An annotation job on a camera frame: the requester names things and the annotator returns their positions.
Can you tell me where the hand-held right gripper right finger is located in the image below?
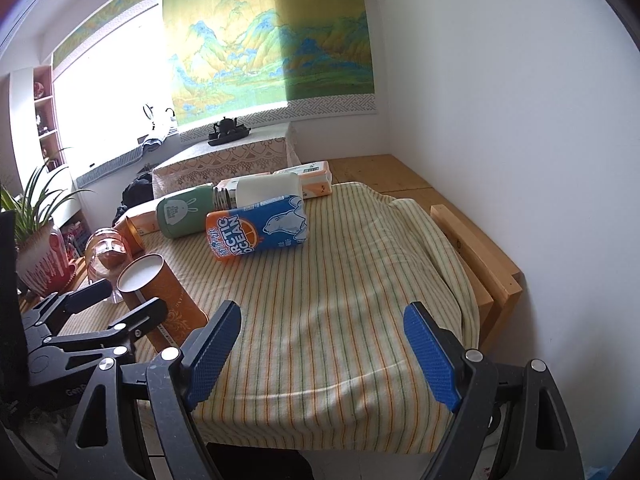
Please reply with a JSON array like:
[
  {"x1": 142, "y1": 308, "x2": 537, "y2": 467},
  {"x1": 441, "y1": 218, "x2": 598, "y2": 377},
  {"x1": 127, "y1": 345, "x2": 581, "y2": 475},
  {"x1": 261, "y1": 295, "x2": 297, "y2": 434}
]
[{"x1": 402, "y1": 301, "x2": 586, "y2": 480}]

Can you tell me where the black bag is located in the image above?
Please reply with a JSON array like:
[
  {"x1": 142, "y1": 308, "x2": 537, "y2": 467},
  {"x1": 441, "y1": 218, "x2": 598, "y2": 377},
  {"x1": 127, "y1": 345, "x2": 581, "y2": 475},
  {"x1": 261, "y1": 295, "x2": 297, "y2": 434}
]
[{"x1": 114, "y1": 172, "x2": 155, "y2": 221}]

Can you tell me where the black panel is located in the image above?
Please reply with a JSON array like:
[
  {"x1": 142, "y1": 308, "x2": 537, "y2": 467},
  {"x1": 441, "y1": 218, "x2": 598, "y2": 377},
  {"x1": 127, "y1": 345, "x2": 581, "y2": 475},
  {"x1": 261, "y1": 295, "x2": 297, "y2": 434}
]
[{"x1": 0, "y1": 210, "x2": 28, "y2": 391}]

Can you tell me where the striped cloth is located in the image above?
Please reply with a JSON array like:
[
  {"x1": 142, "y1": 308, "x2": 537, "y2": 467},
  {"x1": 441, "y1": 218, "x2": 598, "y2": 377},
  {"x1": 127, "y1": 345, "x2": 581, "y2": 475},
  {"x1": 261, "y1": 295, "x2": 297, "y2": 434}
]
[{"x1": 112, "y1": 180, "x2": 481, "y2": 456}]

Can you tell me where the orange white tissue pack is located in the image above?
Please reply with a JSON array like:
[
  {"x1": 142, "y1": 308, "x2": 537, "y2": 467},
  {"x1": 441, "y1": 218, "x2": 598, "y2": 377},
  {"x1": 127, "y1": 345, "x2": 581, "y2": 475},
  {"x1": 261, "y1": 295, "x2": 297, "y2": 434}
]
[{"x1": 272, "y1": 161, "x2": 335, "y2": 200}]

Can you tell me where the red white plant pot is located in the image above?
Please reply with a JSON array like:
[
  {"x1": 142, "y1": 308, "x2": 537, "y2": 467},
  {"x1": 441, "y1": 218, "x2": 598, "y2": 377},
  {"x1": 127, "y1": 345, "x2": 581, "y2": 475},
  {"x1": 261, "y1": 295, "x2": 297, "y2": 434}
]
[{"x1": 15, "y1": 225, "x2": 76, "y2": 297}]

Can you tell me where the patterned cloth covered table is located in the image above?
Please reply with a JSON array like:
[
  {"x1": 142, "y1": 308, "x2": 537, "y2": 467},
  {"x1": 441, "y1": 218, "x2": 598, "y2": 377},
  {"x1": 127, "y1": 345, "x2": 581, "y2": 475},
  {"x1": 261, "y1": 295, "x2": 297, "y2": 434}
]
[{"x1": 151, "y1": 121, "x2": 301, "y2": 201}]

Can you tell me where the blue orange can-shaped cup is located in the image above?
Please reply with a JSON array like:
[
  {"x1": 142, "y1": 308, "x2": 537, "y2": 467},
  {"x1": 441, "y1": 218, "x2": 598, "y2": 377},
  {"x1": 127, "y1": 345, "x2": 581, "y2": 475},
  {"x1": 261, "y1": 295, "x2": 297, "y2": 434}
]
[{"x1": 206, "y1": 194, "x2": 310, "y2": 261}]

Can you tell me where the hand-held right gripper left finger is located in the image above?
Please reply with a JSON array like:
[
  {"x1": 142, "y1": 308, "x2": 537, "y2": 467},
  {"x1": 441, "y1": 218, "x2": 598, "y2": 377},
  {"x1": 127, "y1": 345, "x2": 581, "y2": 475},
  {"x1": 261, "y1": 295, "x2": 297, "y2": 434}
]
[{"x1": 57, "y1": 300, "x2": 243, "y2": 480}]

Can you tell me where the orange paper cup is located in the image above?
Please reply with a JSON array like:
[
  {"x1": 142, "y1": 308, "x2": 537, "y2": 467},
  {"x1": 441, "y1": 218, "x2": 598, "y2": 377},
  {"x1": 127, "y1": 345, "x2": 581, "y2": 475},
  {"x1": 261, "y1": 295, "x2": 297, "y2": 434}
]
[{"x1": 116, "y1": 254, "x2": 210, "y2": 353}]

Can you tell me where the black teapot on tray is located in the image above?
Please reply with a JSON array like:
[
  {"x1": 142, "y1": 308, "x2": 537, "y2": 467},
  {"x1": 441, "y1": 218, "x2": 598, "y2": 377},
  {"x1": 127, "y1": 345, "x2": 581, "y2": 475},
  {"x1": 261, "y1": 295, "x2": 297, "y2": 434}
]
[{"x1": 207, "y1": 116, "x2": 250, "y2": 146}]

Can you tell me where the folded grey towel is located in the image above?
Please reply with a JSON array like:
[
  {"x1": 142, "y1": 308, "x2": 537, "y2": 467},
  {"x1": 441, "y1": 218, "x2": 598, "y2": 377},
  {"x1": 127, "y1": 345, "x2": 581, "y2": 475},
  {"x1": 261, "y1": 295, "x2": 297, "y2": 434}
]
[{"x1": 139, "y1": 132, "x2": 172, "y2": 155}]

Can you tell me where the green potted plant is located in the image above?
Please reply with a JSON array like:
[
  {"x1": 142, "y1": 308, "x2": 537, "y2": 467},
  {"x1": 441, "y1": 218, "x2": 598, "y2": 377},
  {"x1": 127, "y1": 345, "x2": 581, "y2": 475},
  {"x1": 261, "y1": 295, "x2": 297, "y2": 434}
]
[{"x1": 0, "y1": 147, "x2": 96, "y2": 248}]

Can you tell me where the clear glass jar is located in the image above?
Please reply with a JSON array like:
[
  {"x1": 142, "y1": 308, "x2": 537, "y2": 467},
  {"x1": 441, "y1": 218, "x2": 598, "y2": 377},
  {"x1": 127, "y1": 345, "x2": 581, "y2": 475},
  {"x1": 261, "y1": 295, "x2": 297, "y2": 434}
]
[{"x1": 84, "y1": 227, "x2": 132, "y2": 306}]

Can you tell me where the landscape print curtain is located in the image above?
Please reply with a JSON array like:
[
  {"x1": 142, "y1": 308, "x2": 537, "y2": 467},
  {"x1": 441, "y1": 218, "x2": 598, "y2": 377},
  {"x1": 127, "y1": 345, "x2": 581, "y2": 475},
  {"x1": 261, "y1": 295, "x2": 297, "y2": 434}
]
[{"x1": 161, "y1": 0, "x2": 378, "y2": 131}]

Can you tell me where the landscape print valance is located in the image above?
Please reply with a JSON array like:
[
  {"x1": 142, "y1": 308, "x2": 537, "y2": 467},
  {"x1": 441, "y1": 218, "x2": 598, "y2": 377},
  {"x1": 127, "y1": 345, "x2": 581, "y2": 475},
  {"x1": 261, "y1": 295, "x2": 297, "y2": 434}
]
[{"x1": 50, "y1": 0, "x2": 164, "y2": 68}]

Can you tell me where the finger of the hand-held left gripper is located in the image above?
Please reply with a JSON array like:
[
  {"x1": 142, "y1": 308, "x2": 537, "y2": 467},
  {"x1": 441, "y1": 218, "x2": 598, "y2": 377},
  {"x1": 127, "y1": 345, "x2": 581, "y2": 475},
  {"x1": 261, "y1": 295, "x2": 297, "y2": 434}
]
[
  {"x1": 20, "y1": 278, "x2": 114, "y2": 341},
  {"x1": 37, "y1": 297, "x2": 168, "y2": 368}
]

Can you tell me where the green rabbit print bottle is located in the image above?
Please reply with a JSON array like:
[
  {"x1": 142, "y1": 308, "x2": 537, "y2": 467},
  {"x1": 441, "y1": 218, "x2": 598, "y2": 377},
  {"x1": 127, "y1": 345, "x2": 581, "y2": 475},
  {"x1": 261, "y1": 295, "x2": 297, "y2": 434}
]
[{"x1": 155, "y1": 184, "x2": 238, "y2": 239}]

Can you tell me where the white and silver bottle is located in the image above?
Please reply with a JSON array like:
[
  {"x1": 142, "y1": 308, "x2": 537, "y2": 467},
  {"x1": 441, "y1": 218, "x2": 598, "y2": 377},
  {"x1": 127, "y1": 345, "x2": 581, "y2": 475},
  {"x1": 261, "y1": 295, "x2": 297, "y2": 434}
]
[{"x1": 235, "y1": 172, "x2": 303, "y2": 208}]

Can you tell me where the white pink wall shelf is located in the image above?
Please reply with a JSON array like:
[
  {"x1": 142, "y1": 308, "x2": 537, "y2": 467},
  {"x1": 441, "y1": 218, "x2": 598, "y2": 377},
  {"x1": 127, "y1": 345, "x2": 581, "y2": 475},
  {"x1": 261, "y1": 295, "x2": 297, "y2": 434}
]
[{"x1": 30, "y1": 65, "x2": 68, "y2": 171}]

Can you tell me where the orange tube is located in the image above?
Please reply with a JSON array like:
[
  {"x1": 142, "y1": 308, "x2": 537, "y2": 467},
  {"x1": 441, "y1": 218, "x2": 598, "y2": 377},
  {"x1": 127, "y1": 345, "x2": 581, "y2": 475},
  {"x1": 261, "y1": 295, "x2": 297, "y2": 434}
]
[{"x1": 116, "y1": 212, "x2": 151, "y2": 257}]

